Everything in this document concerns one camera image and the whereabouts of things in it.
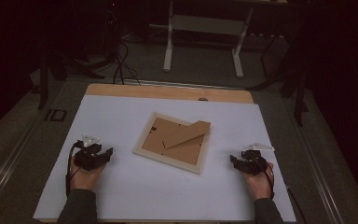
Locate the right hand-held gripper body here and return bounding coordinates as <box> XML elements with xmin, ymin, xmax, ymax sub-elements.
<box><xmin>241</xmin><ymin>142</ymin><xmax>275</xmax><ymax>175</ymax></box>

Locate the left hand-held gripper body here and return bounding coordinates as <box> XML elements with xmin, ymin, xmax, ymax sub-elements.
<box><xmin>73</xmin><ymin>133</ymin><xmax>107</xmax><ymax>172</ymax></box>

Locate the light wooden picture frame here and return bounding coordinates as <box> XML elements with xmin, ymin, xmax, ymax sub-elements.
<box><xmin>132</xmin><ymin>111</ymin><xmax>213</xmax><ymax>175</ymax></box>

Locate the person's left hand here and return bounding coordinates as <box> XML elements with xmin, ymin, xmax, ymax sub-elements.
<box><xmin>69</xmin><ymin>156</ymin><xmax>106</xmax><ymax>191</ymax></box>

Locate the person's right hand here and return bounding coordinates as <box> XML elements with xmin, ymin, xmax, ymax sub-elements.
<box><xmin>243</xmin><ymin>161</ymin><xmax>275</xmax><ymax>201</ymax></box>

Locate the black floor plate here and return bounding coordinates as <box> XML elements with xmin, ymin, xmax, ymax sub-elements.
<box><xmin>45</xmin><ymin>108</ymin><xmax>68</xmax><ymax>122</ymax></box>

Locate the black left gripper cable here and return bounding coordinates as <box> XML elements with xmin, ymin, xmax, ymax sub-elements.
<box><xmin>64</xmin><ymin>141</ymin><xmax>82</xmax><ymax>198</ymax></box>

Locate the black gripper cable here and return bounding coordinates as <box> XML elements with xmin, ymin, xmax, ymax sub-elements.
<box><xmin>260</xmin><ymin>160</ymin><xmax>308</xmax><ymax>224</ymax></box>
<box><xmin>64</xmin><ymin>141</ymin><xmax>82</xmax><ymax>198</ymax></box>

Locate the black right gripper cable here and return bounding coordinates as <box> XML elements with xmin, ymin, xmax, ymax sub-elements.
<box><xmin>260</xmin><ymin>160</ymin><xmax>308</xmax><ymax>224</ymax></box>

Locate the aluminium floor rail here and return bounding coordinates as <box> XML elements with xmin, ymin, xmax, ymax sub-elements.
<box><xmin>0</xmin><ymin>116</ymin><xmax>43</xmax><ymax>214</ymax></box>
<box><xmin>282</xmin><ymin>98</ymin><xmax>345</xmax><ymax>224</ymax></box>

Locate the bundle of black cables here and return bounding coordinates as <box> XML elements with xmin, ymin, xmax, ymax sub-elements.
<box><xmin>111</xmin><ymin>38</ymin><xmax>142</xmax><ymax>86</ymax></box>

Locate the white metal table frame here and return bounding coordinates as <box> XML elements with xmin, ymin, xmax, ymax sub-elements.
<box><xmin>162</xmin><ymin>0</ymin><xmax>255</xmax><ymax>78</ymax></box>

